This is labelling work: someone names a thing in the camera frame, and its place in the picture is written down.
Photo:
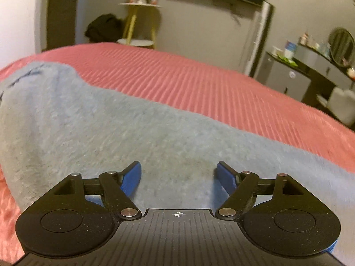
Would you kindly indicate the yellow-legged side table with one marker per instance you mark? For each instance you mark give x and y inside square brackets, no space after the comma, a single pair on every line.
[140,5]

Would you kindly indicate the green packet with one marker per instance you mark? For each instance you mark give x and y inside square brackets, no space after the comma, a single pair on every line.
[285,60]

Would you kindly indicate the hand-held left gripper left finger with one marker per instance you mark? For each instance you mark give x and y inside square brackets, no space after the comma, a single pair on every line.
[132,176]

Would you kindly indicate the grey pants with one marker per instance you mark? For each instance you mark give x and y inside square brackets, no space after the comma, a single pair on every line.
[116,133]

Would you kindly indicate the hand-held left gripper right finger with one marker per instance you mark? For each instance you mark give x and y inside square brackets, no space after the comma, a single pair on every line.
[224,175]

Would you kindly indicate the grey cabinet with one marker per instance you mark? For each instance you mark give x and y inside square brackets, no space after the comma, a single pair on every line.
[280,77]

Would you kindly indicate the white cup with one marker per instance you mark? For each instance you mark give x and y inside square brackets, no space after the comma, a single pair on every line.
[275,50]

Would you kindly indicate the black clothes pile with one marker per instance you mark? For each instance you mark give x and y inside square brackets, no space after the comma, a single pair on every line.
[104,27]

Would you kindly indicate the pink ribbed bed cover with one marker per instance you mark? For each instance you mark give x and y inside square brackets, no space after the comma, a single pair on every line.
[199,80]

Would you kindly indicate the blue and white box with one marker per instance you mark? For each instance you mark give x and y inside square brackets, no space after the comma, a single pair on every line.
[290,48]

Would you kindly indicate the dark door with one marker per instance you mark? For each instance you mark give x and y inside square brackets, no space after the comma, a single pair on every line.
[62,11]

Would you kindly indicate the cluster of cosmetic bottles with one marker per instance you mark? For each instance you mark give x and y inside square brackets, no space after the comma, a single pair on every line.
[313,42]

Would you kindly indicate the tall white tower appliance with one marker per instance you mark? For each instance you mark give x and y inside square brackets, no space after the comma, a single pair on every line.
[260,38]

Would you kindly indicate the round black-framed mirror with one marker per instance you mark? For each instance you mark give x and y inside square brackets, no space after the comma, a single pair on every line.
[340,46]

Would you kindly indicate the white fluffy chair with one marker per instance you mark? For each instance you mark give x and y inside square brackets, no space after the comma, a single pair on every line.
[342,102]

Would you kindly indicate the grey vanity desk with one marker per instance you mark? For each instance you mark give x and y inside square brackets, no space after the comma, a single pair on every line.
[324,66]

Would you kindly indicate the red and white jar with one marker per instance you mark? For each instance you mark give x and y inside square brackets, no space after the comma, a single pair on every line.
[351,73]

